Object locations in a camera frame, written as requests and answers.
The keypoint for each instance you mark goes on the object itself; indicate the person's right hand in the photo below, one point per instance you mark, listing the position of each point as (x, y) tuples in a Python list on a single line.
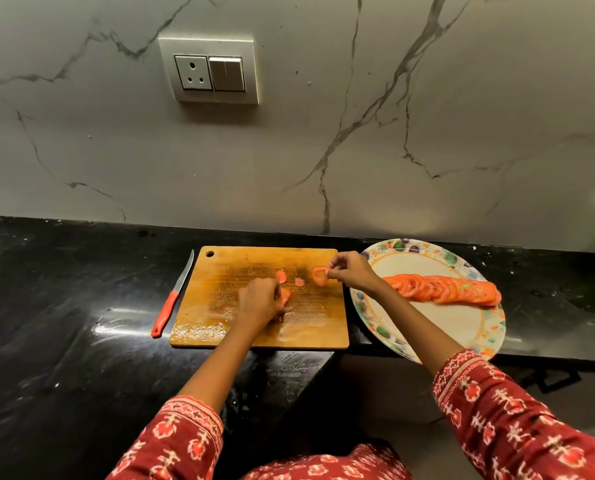
[(352, 269)]

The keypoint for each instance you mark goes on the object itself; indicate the person's left hand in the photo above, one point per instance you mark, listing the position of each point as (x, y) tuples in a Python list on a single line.
[(260, 304)]

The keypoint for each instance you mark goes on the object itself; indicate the red tomato end cap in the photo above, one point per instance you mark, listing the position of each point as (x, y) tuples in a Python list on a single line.
[(285, 294)]

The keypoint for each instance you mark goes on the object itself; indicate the red tomato slice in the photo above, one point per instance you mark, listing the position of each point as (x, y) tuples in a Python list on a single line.
[(314, 274)]

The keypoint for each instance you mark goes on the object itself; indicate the row of tomato slices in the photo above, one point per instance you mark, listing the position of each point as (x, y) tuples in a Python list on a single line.
[(442, 289)]

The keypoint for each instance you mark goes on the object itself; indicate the floral rimmed plate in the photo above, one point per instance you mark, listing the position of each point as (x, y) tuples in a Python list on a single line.
[(457, 319)]

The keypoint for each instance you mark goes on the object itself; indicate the person's right forearm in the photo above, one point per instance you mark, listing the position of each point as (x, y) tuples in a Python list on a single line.
[(412, 329)]

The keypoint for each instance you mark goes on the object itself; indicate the person's left forearm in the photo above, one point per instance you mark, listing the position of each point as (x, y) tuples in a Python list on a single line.
[(217, 369)]

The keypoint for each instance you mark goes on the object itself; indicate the wooden cutting board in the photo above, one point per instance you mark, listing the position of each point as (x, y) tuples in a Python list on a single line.
[(202, 304)]

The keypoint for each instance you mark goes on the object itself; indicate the brown lower cabinet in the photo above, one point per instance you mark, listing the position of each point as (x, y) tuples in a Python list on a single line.
[(387, 389)]

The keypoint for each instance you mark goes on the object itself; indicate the red patterned left sleeve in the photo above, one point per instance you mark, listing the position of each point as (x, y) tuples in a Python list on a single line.
[(167, 444)]

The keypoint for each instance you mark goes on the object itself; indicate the red patterned sleeve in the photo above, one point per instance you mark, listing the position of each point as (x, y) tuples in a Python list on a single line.
[(167, 444), (517, 424)]

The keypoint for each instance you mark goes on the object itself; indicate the red patterned tunic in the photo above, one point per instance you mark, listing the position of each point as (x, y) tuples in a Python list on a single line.
[(337, 464)]

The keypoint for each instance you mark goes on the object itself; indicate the red patterned right sleeve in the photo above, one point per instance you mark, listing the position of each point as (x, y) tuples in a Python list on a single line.
[(517, 424)]

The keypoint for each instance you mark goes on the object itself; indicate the wall socket and switch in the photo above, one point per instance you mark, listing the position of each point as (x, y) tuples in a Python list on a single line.
[(193, 72)]

